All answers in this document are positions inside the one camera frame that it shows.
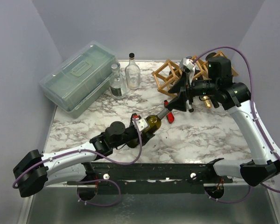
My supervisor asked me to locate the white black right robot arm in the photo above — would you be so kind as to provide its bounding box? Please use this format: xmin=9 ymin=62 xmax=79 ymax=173
xmin=166 ymin=56 xmax=280 ymax=187

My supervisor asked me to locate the dark red wine bottle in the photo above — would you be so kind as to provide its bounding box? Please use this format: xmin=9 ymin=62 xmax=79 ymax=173
xmin=196 ymin=67 xmax=213 ymax=109

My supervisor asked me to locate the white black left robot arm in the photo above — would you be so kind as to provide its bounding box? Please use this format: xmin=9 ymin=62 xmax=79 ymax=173
xmin=12 ymin=92 xmax=187 ymax=197

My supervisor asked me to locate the aluminium rail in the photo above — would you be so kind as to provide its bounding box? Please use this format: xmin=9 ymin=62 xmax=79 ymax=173
xmin=30 ymin=163 xmax=274 ymax=191

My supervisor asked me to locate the green bottle front middle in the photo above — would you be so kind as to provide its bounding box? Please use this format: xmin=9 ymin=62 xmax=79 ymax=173
xmin=186 ymin=101 xmax=194 ymax=113

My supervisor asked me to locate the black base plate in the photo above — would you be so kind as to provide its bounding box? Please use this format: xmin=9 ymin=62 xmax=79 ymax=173
xmin=37 ymin=153 xmax=263 ymax=196

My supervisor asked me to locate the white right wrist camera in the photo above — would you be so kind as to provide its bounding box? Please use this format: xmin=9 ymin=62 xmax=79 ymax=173
xmin=179 ymin=58 xmax=195 ymax=73

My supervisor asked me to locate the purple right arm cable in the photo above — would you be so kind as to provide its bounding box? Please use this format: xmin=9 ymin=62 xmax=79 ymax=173
xmin=193 ymin=46 xmax=280 ymax=203

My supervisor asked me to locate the clear flask bottle black cap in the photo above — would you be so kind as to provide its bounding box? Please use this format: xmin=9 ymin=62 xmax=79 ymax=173
xmin=125 ymin=53 xmax=140 ymax=90

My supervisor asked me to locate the red black corkscrew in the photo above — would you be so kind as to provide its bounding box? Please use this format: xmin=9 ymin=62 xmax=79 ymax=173
xmin=164 ymin=100 xmax=175 ymax=124

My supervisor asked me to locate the clear glass bottle blue cap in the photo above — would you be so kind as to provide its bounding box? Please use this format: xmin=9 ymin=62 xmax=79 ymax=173
xmin=109 ymin=64 xmax=127 ymax=99

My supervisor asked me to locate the green bottle Italia label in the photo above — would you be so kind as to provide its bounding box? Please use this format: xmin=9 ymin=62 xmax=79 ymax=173
xmin=131 ymin=108 xmax=170 ymax=134

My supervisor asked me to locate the green wine bottle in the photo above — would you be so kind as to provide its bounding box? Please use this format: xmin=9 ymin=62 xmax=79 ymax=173
xmin=205 ymin=52 xmax=220 ymax=63

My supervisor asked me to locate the green plastic toolbox clear lid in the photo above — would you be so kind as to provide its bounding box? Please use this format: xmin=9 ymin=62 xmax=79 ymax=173
xmin=40 ymin=41 xmax=118 ymax=119

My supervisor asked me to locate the wooden wine rack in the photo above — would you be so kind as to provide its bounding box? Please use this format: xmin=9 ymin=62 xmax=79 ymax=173
xmin=152 ymin=50 xmax=227 ymax=98

